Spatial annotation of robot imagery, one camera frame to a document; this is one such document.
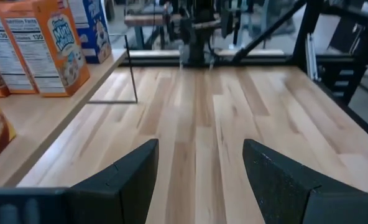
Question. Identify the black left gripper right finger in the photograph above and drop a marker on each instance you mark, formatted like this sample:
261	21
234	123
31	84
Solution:
283	193

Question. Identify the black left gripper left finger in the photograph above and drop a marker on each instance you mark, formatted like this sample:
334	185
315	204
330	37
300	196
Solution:
122	193

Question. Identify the blue Frosted Flakes box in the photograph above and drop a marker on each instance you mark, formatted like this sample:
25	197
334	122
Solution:
94	31

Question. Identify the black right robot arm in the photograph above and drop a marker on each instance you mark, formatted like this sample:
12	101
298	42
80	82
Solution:
198	40

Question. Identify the silver aluminium extrusion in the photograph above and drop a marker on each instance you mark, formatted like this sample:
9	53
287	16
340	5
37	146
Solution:
311	59

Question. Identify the wooden workbench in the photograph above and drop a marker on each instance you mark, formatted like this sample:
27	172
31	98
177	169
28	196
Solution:
140	20

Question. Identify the wooden shelf with black frame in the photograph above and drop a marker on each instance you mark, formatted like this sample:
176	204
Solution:
47	124

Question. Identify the black aluminium rig frame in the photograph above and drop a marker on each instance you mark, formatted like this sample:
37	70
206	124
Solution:
308	31

